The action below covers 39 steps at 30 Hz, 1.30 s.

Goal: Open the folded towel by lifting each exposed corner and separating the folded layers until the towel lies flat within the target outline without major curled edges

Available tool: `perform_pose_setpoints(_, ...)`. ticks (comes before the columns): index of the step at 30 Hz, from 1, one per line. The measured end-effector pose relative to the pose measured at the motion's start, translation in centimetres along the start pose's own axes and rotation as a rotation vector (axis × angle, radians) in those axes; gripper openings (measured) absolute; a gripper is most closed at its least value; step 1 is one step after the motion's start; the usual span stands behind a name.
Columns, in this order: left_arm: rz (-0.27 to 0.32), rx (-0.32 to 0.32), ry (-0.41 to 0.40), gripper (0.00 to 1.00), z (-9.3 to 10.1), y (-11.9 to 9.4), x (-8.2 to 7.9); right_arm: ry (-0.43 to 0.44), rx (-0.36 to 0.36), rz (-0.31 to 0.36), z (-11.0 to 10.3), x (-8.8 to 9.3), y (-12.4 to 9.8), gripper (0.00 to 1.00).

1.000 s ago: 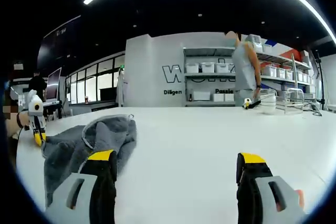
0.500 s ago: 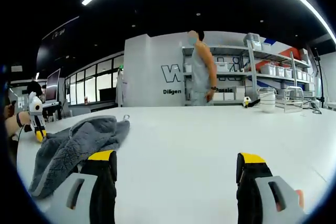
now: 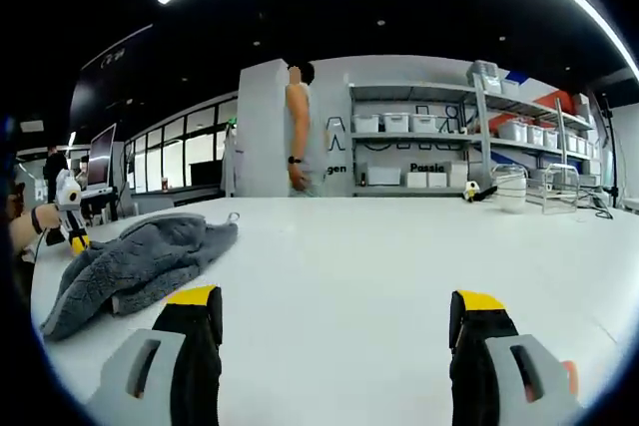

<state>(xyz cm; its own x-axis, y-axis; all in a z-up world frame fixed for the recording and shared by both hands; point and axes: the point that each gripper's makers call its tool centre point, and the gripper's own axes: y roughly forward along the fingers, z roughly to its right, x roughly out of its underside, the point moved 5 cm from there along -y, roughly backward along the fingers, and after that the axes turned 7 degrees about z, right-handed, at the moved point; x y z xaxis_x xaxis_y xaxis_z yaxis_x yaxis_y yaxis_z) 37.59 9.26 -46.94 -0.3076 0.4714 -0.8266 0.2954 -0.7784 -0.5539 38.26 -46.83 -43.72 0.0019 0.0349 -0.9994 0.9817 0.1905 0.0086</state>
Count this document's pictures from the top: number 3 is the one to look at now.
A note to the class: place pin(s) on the grey plush towel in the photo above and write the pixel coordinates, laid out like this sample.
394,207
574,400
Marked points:
140,256

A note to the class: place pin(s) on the black tripod stand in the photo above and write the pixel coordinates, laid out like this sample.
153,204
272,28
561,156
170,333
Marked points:
610,146

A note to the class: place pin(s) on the glass partition black frames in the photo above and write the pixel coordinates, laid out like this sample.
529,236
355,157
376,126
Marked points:
170,156

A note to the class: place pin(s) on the black wristband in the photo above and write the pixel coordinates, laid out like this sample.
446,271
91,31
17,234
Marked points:
36,220

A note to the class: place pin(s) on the row of white storage bins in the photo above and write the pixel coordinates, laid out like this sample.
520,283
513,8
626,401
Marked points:
397,123
519,130

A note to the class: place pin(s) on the black monitor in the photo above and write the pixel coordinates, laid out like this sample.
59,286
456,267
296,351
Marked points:
207,173

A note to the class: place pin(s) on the large dark hanging display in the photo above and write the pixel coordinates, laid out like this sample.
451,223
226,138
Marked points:
110,77

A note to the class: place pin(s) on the person's right hand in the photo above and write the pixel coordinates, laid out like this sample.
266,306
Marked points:
570,377

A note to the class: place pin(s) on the white hanging coat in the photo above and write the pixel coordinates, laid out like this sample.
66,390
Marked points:
230,161

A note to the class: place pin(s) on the unused hand-held gripper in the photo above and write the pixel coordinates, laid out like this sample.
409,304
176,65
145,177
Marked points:
470,190

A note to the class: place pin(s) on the white standing desk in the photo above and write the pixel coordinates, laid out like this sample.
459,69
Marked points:
100,192

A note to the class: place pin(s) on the grey low counter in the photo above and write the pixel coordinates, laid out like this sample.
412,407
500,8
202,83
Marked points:
170,199

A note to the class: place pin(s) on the person's left hand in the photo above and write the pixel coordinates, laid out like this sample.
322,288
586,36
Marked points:
50,216

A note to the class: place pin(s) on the purple computer monitor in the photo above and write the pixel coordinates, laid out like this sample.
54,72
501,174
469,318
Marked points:
101,156

